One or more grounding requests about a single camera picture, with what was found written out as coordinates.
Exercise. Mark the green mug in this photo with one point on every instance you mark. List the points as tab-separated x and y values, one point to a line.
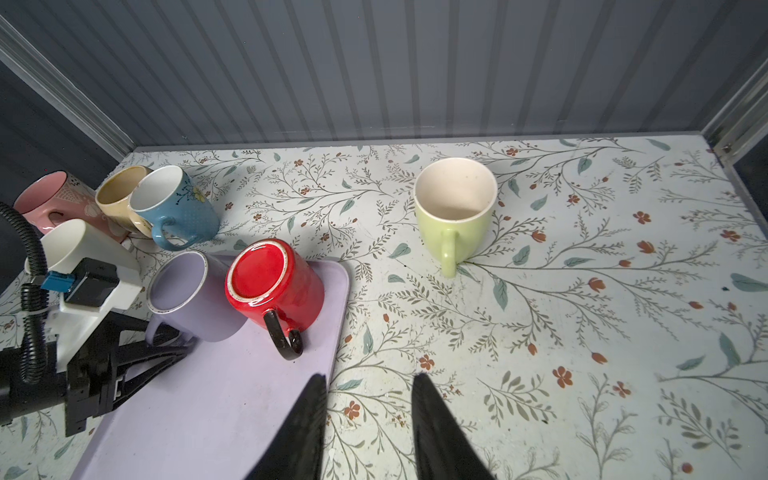
454	198

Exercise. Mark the red mug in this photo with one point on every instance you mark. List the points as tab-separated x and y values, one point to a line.
276	288

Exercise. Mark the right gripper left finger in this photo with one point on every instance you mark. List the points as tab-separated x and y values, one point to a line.
296	451

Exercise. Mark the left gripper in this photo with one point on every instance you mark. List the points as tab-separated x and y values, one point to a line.
104	374

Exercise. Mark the beige speckled mug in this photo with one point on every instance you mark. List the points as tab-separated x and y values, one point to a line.
113	198

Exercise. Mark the lavender mug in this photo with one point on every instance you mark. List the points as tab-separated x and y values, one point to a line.
188	293

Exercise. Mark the lavender tray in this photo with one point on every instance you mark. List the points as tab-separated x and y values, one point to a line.
213	415

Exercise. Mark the white mug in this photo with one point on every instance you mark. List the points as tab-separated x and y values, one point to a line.
70	242

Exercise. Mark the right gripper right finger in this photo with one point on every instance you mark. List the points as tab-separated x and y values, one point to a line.
441	449

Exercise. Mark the blue mug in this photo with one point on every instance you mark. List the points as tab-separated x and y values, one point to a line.
179	213

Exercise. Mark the pink ghost mug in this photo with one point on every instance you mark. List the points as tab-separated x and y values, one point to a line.
58	197

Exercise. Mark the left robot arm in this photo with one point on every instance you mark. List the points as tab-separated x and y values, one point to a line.
30	379

